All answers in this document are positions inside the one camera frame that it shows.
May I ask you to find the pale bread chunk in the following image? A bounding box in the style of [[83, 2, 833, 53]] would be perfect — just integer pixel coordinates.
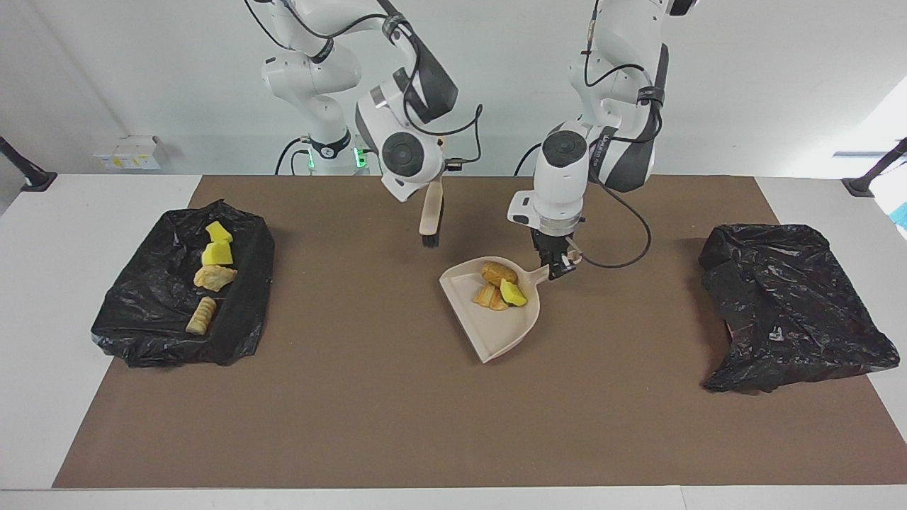
[[193, 265, 238, 293]]

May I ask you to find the black camera stand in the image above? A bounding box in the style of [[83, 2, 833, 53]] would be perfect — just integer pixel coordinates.
[[0, 135, 57, 192], [842, 138, 907, 198]]

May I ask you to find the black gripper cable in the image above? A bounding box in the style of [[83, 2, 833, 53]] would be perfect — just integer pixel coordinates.
[[575, 170, 653, 270], [404, 67, 484, 172]]

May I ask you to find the white wall socket box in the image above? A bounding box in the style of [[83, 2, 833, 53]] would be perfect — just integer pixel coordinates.
[[94, 136, 171, 171]]

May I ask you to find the black right base cable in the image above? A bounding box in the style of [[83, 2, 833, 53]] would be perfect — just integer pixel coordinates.
[[275, 137, 312, 176]]

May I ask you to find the crumpled black bag bin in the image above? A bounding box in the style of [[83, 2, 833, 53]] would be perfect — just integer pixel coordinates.
[[698, 223, 901, 394]]

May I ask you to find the long striped croissant piece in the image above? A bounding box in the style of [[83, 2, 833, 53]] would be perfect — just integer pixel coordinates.
[[186, 296, 218, 336]]

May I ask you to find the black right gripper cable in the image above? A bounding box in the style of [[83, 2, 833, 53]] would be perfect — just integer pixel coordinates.
[[404, 67, 484, 172]]

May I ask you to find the beige hand brush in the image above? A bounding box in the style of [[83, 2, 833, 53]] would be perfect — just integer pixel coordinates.
[[418, 177, 446, 247]]

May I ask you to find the short striped croissant piece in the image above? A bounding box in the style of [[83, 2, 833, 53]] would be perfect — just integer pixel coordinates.
[[473, 283, 509, 311]]

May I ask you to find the black base cable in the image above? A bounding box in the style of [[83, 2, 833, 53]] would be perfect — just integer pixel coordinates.
[[275, 137, 312, 176], [515, 142, 543, 176]]

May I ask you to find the boxy black bag bin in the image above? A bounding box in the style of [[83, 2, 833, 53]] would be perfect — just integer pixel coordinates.
[[91, 199, 276, 368]]

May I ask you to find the brown table mat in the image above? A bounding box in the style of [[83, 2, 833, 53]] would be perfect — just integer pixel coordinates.
[[53, 175, 907, 488]]

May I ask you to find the beige plastic dustpan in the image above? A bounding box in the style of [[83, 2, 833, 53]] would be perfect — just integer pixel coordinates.
[[439, 255, 568, 364]]

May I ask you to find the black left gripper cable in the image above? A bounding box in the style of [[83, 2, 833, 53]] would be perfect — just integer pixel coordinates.
[[575, 170, 653, 270]]

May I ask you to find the black left base cable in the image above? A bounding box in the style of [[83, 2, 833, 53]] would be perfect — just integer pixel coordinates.
[[515, 142, 543, 176]]

